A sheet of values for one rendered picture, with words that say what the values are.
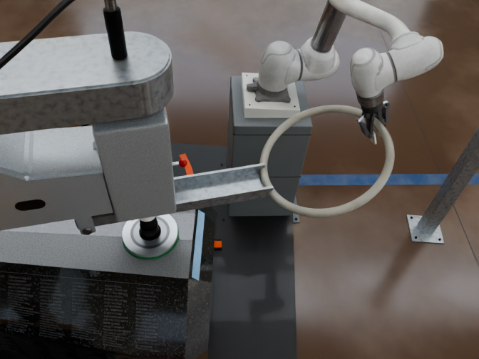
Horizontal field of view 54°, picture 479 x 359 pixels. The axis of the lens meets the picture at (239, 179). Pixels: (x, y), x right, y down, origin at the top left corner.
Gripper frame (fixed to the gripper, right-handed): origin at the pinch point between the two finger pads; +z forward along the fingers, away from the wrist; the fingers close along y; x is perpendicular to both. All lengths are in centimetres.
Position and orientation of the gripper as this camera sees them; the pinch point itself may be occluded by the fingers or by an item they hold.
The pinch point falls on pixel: (376, 134)
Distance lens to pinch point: 186.0
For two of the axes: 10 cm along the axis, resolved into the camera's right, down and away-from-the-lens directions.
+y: -8.2, 5.7, -0.4
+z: 3.3, 5.2, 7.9
